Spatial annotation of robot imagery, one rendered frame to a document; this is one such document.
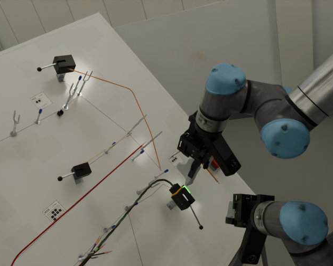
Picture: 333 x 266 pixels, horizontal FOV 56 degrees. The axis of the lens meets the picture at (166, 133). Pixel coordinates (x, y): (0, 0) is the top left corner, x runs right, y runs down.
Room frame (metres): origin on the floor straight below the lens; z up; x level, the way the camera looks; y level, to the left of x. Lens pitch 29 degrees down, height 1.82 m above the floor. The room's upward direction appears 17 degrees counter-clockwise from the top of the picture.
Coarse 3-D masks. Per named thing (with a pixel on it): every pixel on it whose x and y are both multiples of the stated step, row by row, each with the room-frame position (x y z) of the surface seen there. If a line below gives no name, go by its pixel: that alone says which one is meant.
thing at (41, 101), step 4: (36, 96) 0.97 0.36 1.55; (40, 96) 0.98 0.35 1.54; (44, 96) 0.98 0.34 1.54; (32, 100) 0.96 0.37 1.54; (36, 100) 0.96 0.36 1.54; (40, 100) 0.97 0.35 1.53; (44, 100) 0.97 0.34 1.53; (48, 100) 0.97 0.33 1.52; (36, 104) 0.95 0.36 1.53; (40, 104) 0.95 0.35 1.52; (44, 104) 0.96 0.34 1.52; (48, 104) 0.96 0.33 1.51; (40, 108) 0.94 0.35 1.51
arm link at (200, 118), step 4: (200, 112) 0.64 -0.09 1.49; (196, 116) 0.66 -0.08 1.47; (200, 116) 0.64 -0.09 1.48; (204, 116) 0.62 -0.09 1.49; (196, 120) 0.65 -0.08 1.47; (200, 120) 0.64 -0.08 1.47; (204, 120) 0.62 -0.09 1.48; (208, 120) 0.62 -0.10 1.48; (212, 120) 0.61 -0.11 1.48; (224, 120) 0.61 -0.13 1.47; (200, 124) 0.64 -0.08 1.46; (204, 124) 0.62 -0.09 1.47; (208, 124) 0.62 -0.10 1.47; (212, 124) 0.62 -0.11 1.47; (216, 124) 0.61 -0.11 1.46; (220, 124) 0.61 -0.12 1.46; (224, 124) 0.62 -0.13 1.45; (204, 128) 0.63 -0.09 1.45; (208, 128) 0.62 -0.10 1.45; (212, 128) 0.62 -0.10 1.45; (216, 128) 0.62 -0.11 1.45; (220, 128) 0.62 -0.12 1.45; (224, 128) 0.63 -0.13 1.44; (212, 132) 0.63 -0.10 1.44
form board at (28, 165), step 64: (0, 64) 1.02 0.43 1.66; (128, 64) 1.20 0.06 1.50; (0, 128) 0.86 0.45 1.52; (64, 128) 0.92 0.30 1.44; (128, 128) 0.99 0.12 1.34; (0, 192) 0.72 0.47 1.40; (64, 192) 0.76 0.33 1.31; (128, 192) 0.81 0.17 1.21; (192, 192) 0.87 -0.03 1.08; (0, 256) 0.60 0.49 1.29; (64, 256) 0.63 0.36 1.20; (128, 256) 0.66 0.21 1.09; (192, 256) 0.70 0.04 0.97
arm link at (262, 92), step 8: (248, 80) 0.62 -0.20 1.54; (248, 88) 0.59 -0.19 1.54; (256, 88) 0.59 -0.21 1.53; (264, 88) 0.59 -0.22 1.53; (272, 88) 0.59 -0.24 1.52; (280, 88) 0.59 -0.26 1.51; (288, 88) 0.60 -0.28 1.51; (248, 96) 0.58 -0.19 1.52; (256, 96) 0.58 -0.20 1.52; (264, 96) 0.56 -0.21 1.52; (272, 96) 0.55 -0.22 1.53; (280, 96) 0.55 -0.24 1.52; (248, 104) 0.58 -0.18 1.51; (256, 104) 0.56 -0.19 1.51; (240, 112) 0.60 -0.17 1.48; (248, 112) 0.59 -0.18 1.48
